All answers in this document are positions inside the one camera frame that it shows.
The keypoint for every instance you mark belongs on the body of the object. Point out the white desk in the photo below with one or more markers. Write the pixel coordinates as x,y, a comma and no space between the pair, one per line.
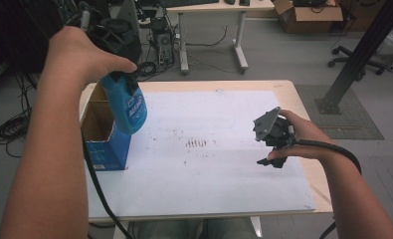
217,6

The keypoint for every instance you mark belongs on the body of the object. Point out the small black computer tower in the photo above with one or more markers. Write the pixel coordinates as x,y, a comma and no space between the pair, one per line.
163,41

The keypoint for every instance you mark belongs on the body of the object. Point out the white paper sheet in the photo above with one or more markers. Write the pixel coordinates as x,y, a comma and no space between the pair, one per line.
200,186

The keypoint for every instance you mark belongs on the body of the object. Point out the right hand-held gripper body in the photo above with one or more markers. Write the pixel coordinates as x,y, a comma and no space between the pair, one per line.
273,131

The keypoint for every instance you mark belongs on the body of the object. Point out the grey floor mat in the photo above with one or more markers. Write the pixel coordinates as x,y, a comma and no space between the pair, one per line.
350,122

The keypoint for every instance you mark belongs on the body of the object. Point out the dark curtain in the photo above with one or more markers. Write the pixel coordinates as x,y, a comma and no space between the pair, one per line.
15,33

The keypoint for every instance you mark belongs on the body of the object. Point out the blue detergent bottle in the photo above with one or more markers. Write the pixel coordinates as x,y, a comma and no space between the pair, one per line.
127,113

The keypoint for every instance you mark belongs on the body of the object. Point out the black office chair base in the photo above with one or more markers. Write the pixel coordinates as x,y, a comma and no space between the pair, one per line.
353,59

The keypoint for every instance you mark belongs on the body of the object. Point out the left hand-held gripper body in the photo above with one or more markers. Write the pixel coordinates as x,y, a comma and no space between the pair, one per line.
117,33

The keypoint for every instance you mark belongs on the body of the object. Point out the open brown cardboard box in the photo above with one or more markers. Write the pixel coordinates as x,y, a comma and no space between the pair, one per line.
308,16

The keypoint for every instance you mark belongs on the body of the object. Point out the black metal post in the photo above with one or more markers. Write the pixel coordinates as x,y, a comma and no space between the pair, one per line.
359,53

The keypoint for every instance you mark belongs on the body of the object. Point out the black keyboard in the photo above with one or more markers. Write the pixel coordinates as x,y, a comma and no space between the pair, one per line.
189,2

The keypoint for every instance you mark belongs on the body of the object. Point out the blue cardboard box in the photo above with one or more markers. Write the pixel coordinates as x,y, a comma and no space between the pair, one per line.
109,154

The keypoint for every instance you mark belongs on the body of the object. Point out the person's right hand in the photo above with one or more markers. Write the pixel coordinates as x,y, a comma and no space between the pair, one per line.
308,139

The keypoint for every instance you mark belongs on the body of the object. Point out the person's left hand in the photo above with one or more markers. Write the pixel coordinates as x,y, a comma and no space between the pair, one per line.
74,56

